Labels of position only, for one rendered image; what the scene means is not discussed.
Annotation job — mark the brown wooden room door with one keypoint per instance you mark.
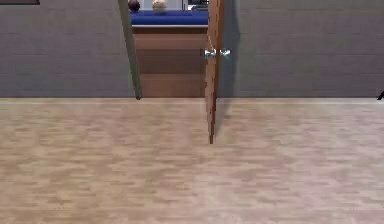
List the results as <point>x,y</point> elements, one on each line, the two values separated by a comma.
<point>212,83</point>

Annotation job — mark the cream round ball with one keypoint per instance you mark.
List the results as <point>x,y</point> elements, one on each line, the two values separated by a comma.
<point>159,5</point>

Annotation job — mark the dark red ball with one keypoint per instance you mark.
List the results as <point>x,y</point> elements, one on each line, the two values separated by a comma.
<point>133,4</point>

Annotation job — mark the dark framed wall picture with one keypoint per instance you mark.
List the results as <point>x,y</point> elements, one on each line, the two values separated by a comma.
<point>19,1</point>

